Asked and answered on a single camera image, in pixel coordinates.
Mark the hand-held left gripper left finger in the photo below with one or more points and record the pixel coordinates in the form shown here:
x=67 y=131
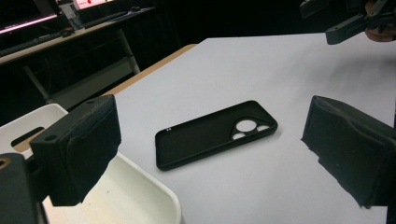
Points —
x=77 y=149

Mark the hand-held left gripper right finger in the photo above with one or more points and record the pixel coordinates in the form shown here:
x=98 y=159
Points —
x=351 y=146

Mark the white plastic bin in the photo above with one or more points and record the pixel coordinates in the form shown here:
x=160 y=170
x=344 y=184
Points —
x=130 y=193

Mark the black phone case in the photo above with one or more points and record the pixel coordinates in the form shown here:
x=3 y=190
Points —
x=199 y=140

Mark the black keyboard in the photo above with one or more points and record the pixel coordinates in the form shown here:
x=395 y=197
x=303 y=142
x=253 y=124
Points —
x=106 y=18
x=28 y=43

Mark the black computer mouse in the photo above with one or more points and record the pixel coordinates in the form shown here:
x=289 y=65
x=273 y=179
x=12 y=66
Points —
x=135 y=8
x=68 y=32

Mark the long wooden desk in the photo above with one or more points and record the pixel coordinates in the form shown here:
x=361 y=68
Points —
x=90 y=29

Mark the small standing device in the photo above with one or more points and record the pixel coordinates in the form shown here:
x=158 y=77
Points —
x=71 y=15

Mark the dark monitor with pink line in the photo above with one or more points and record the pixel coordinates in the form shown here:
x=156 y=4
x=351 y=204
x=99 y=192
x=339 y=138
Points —
x=21 y=15

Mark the bright lit monitor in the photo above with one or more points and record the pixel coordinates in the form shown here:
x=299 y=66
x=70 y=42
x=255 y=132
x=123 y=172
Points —
x=90 y=3

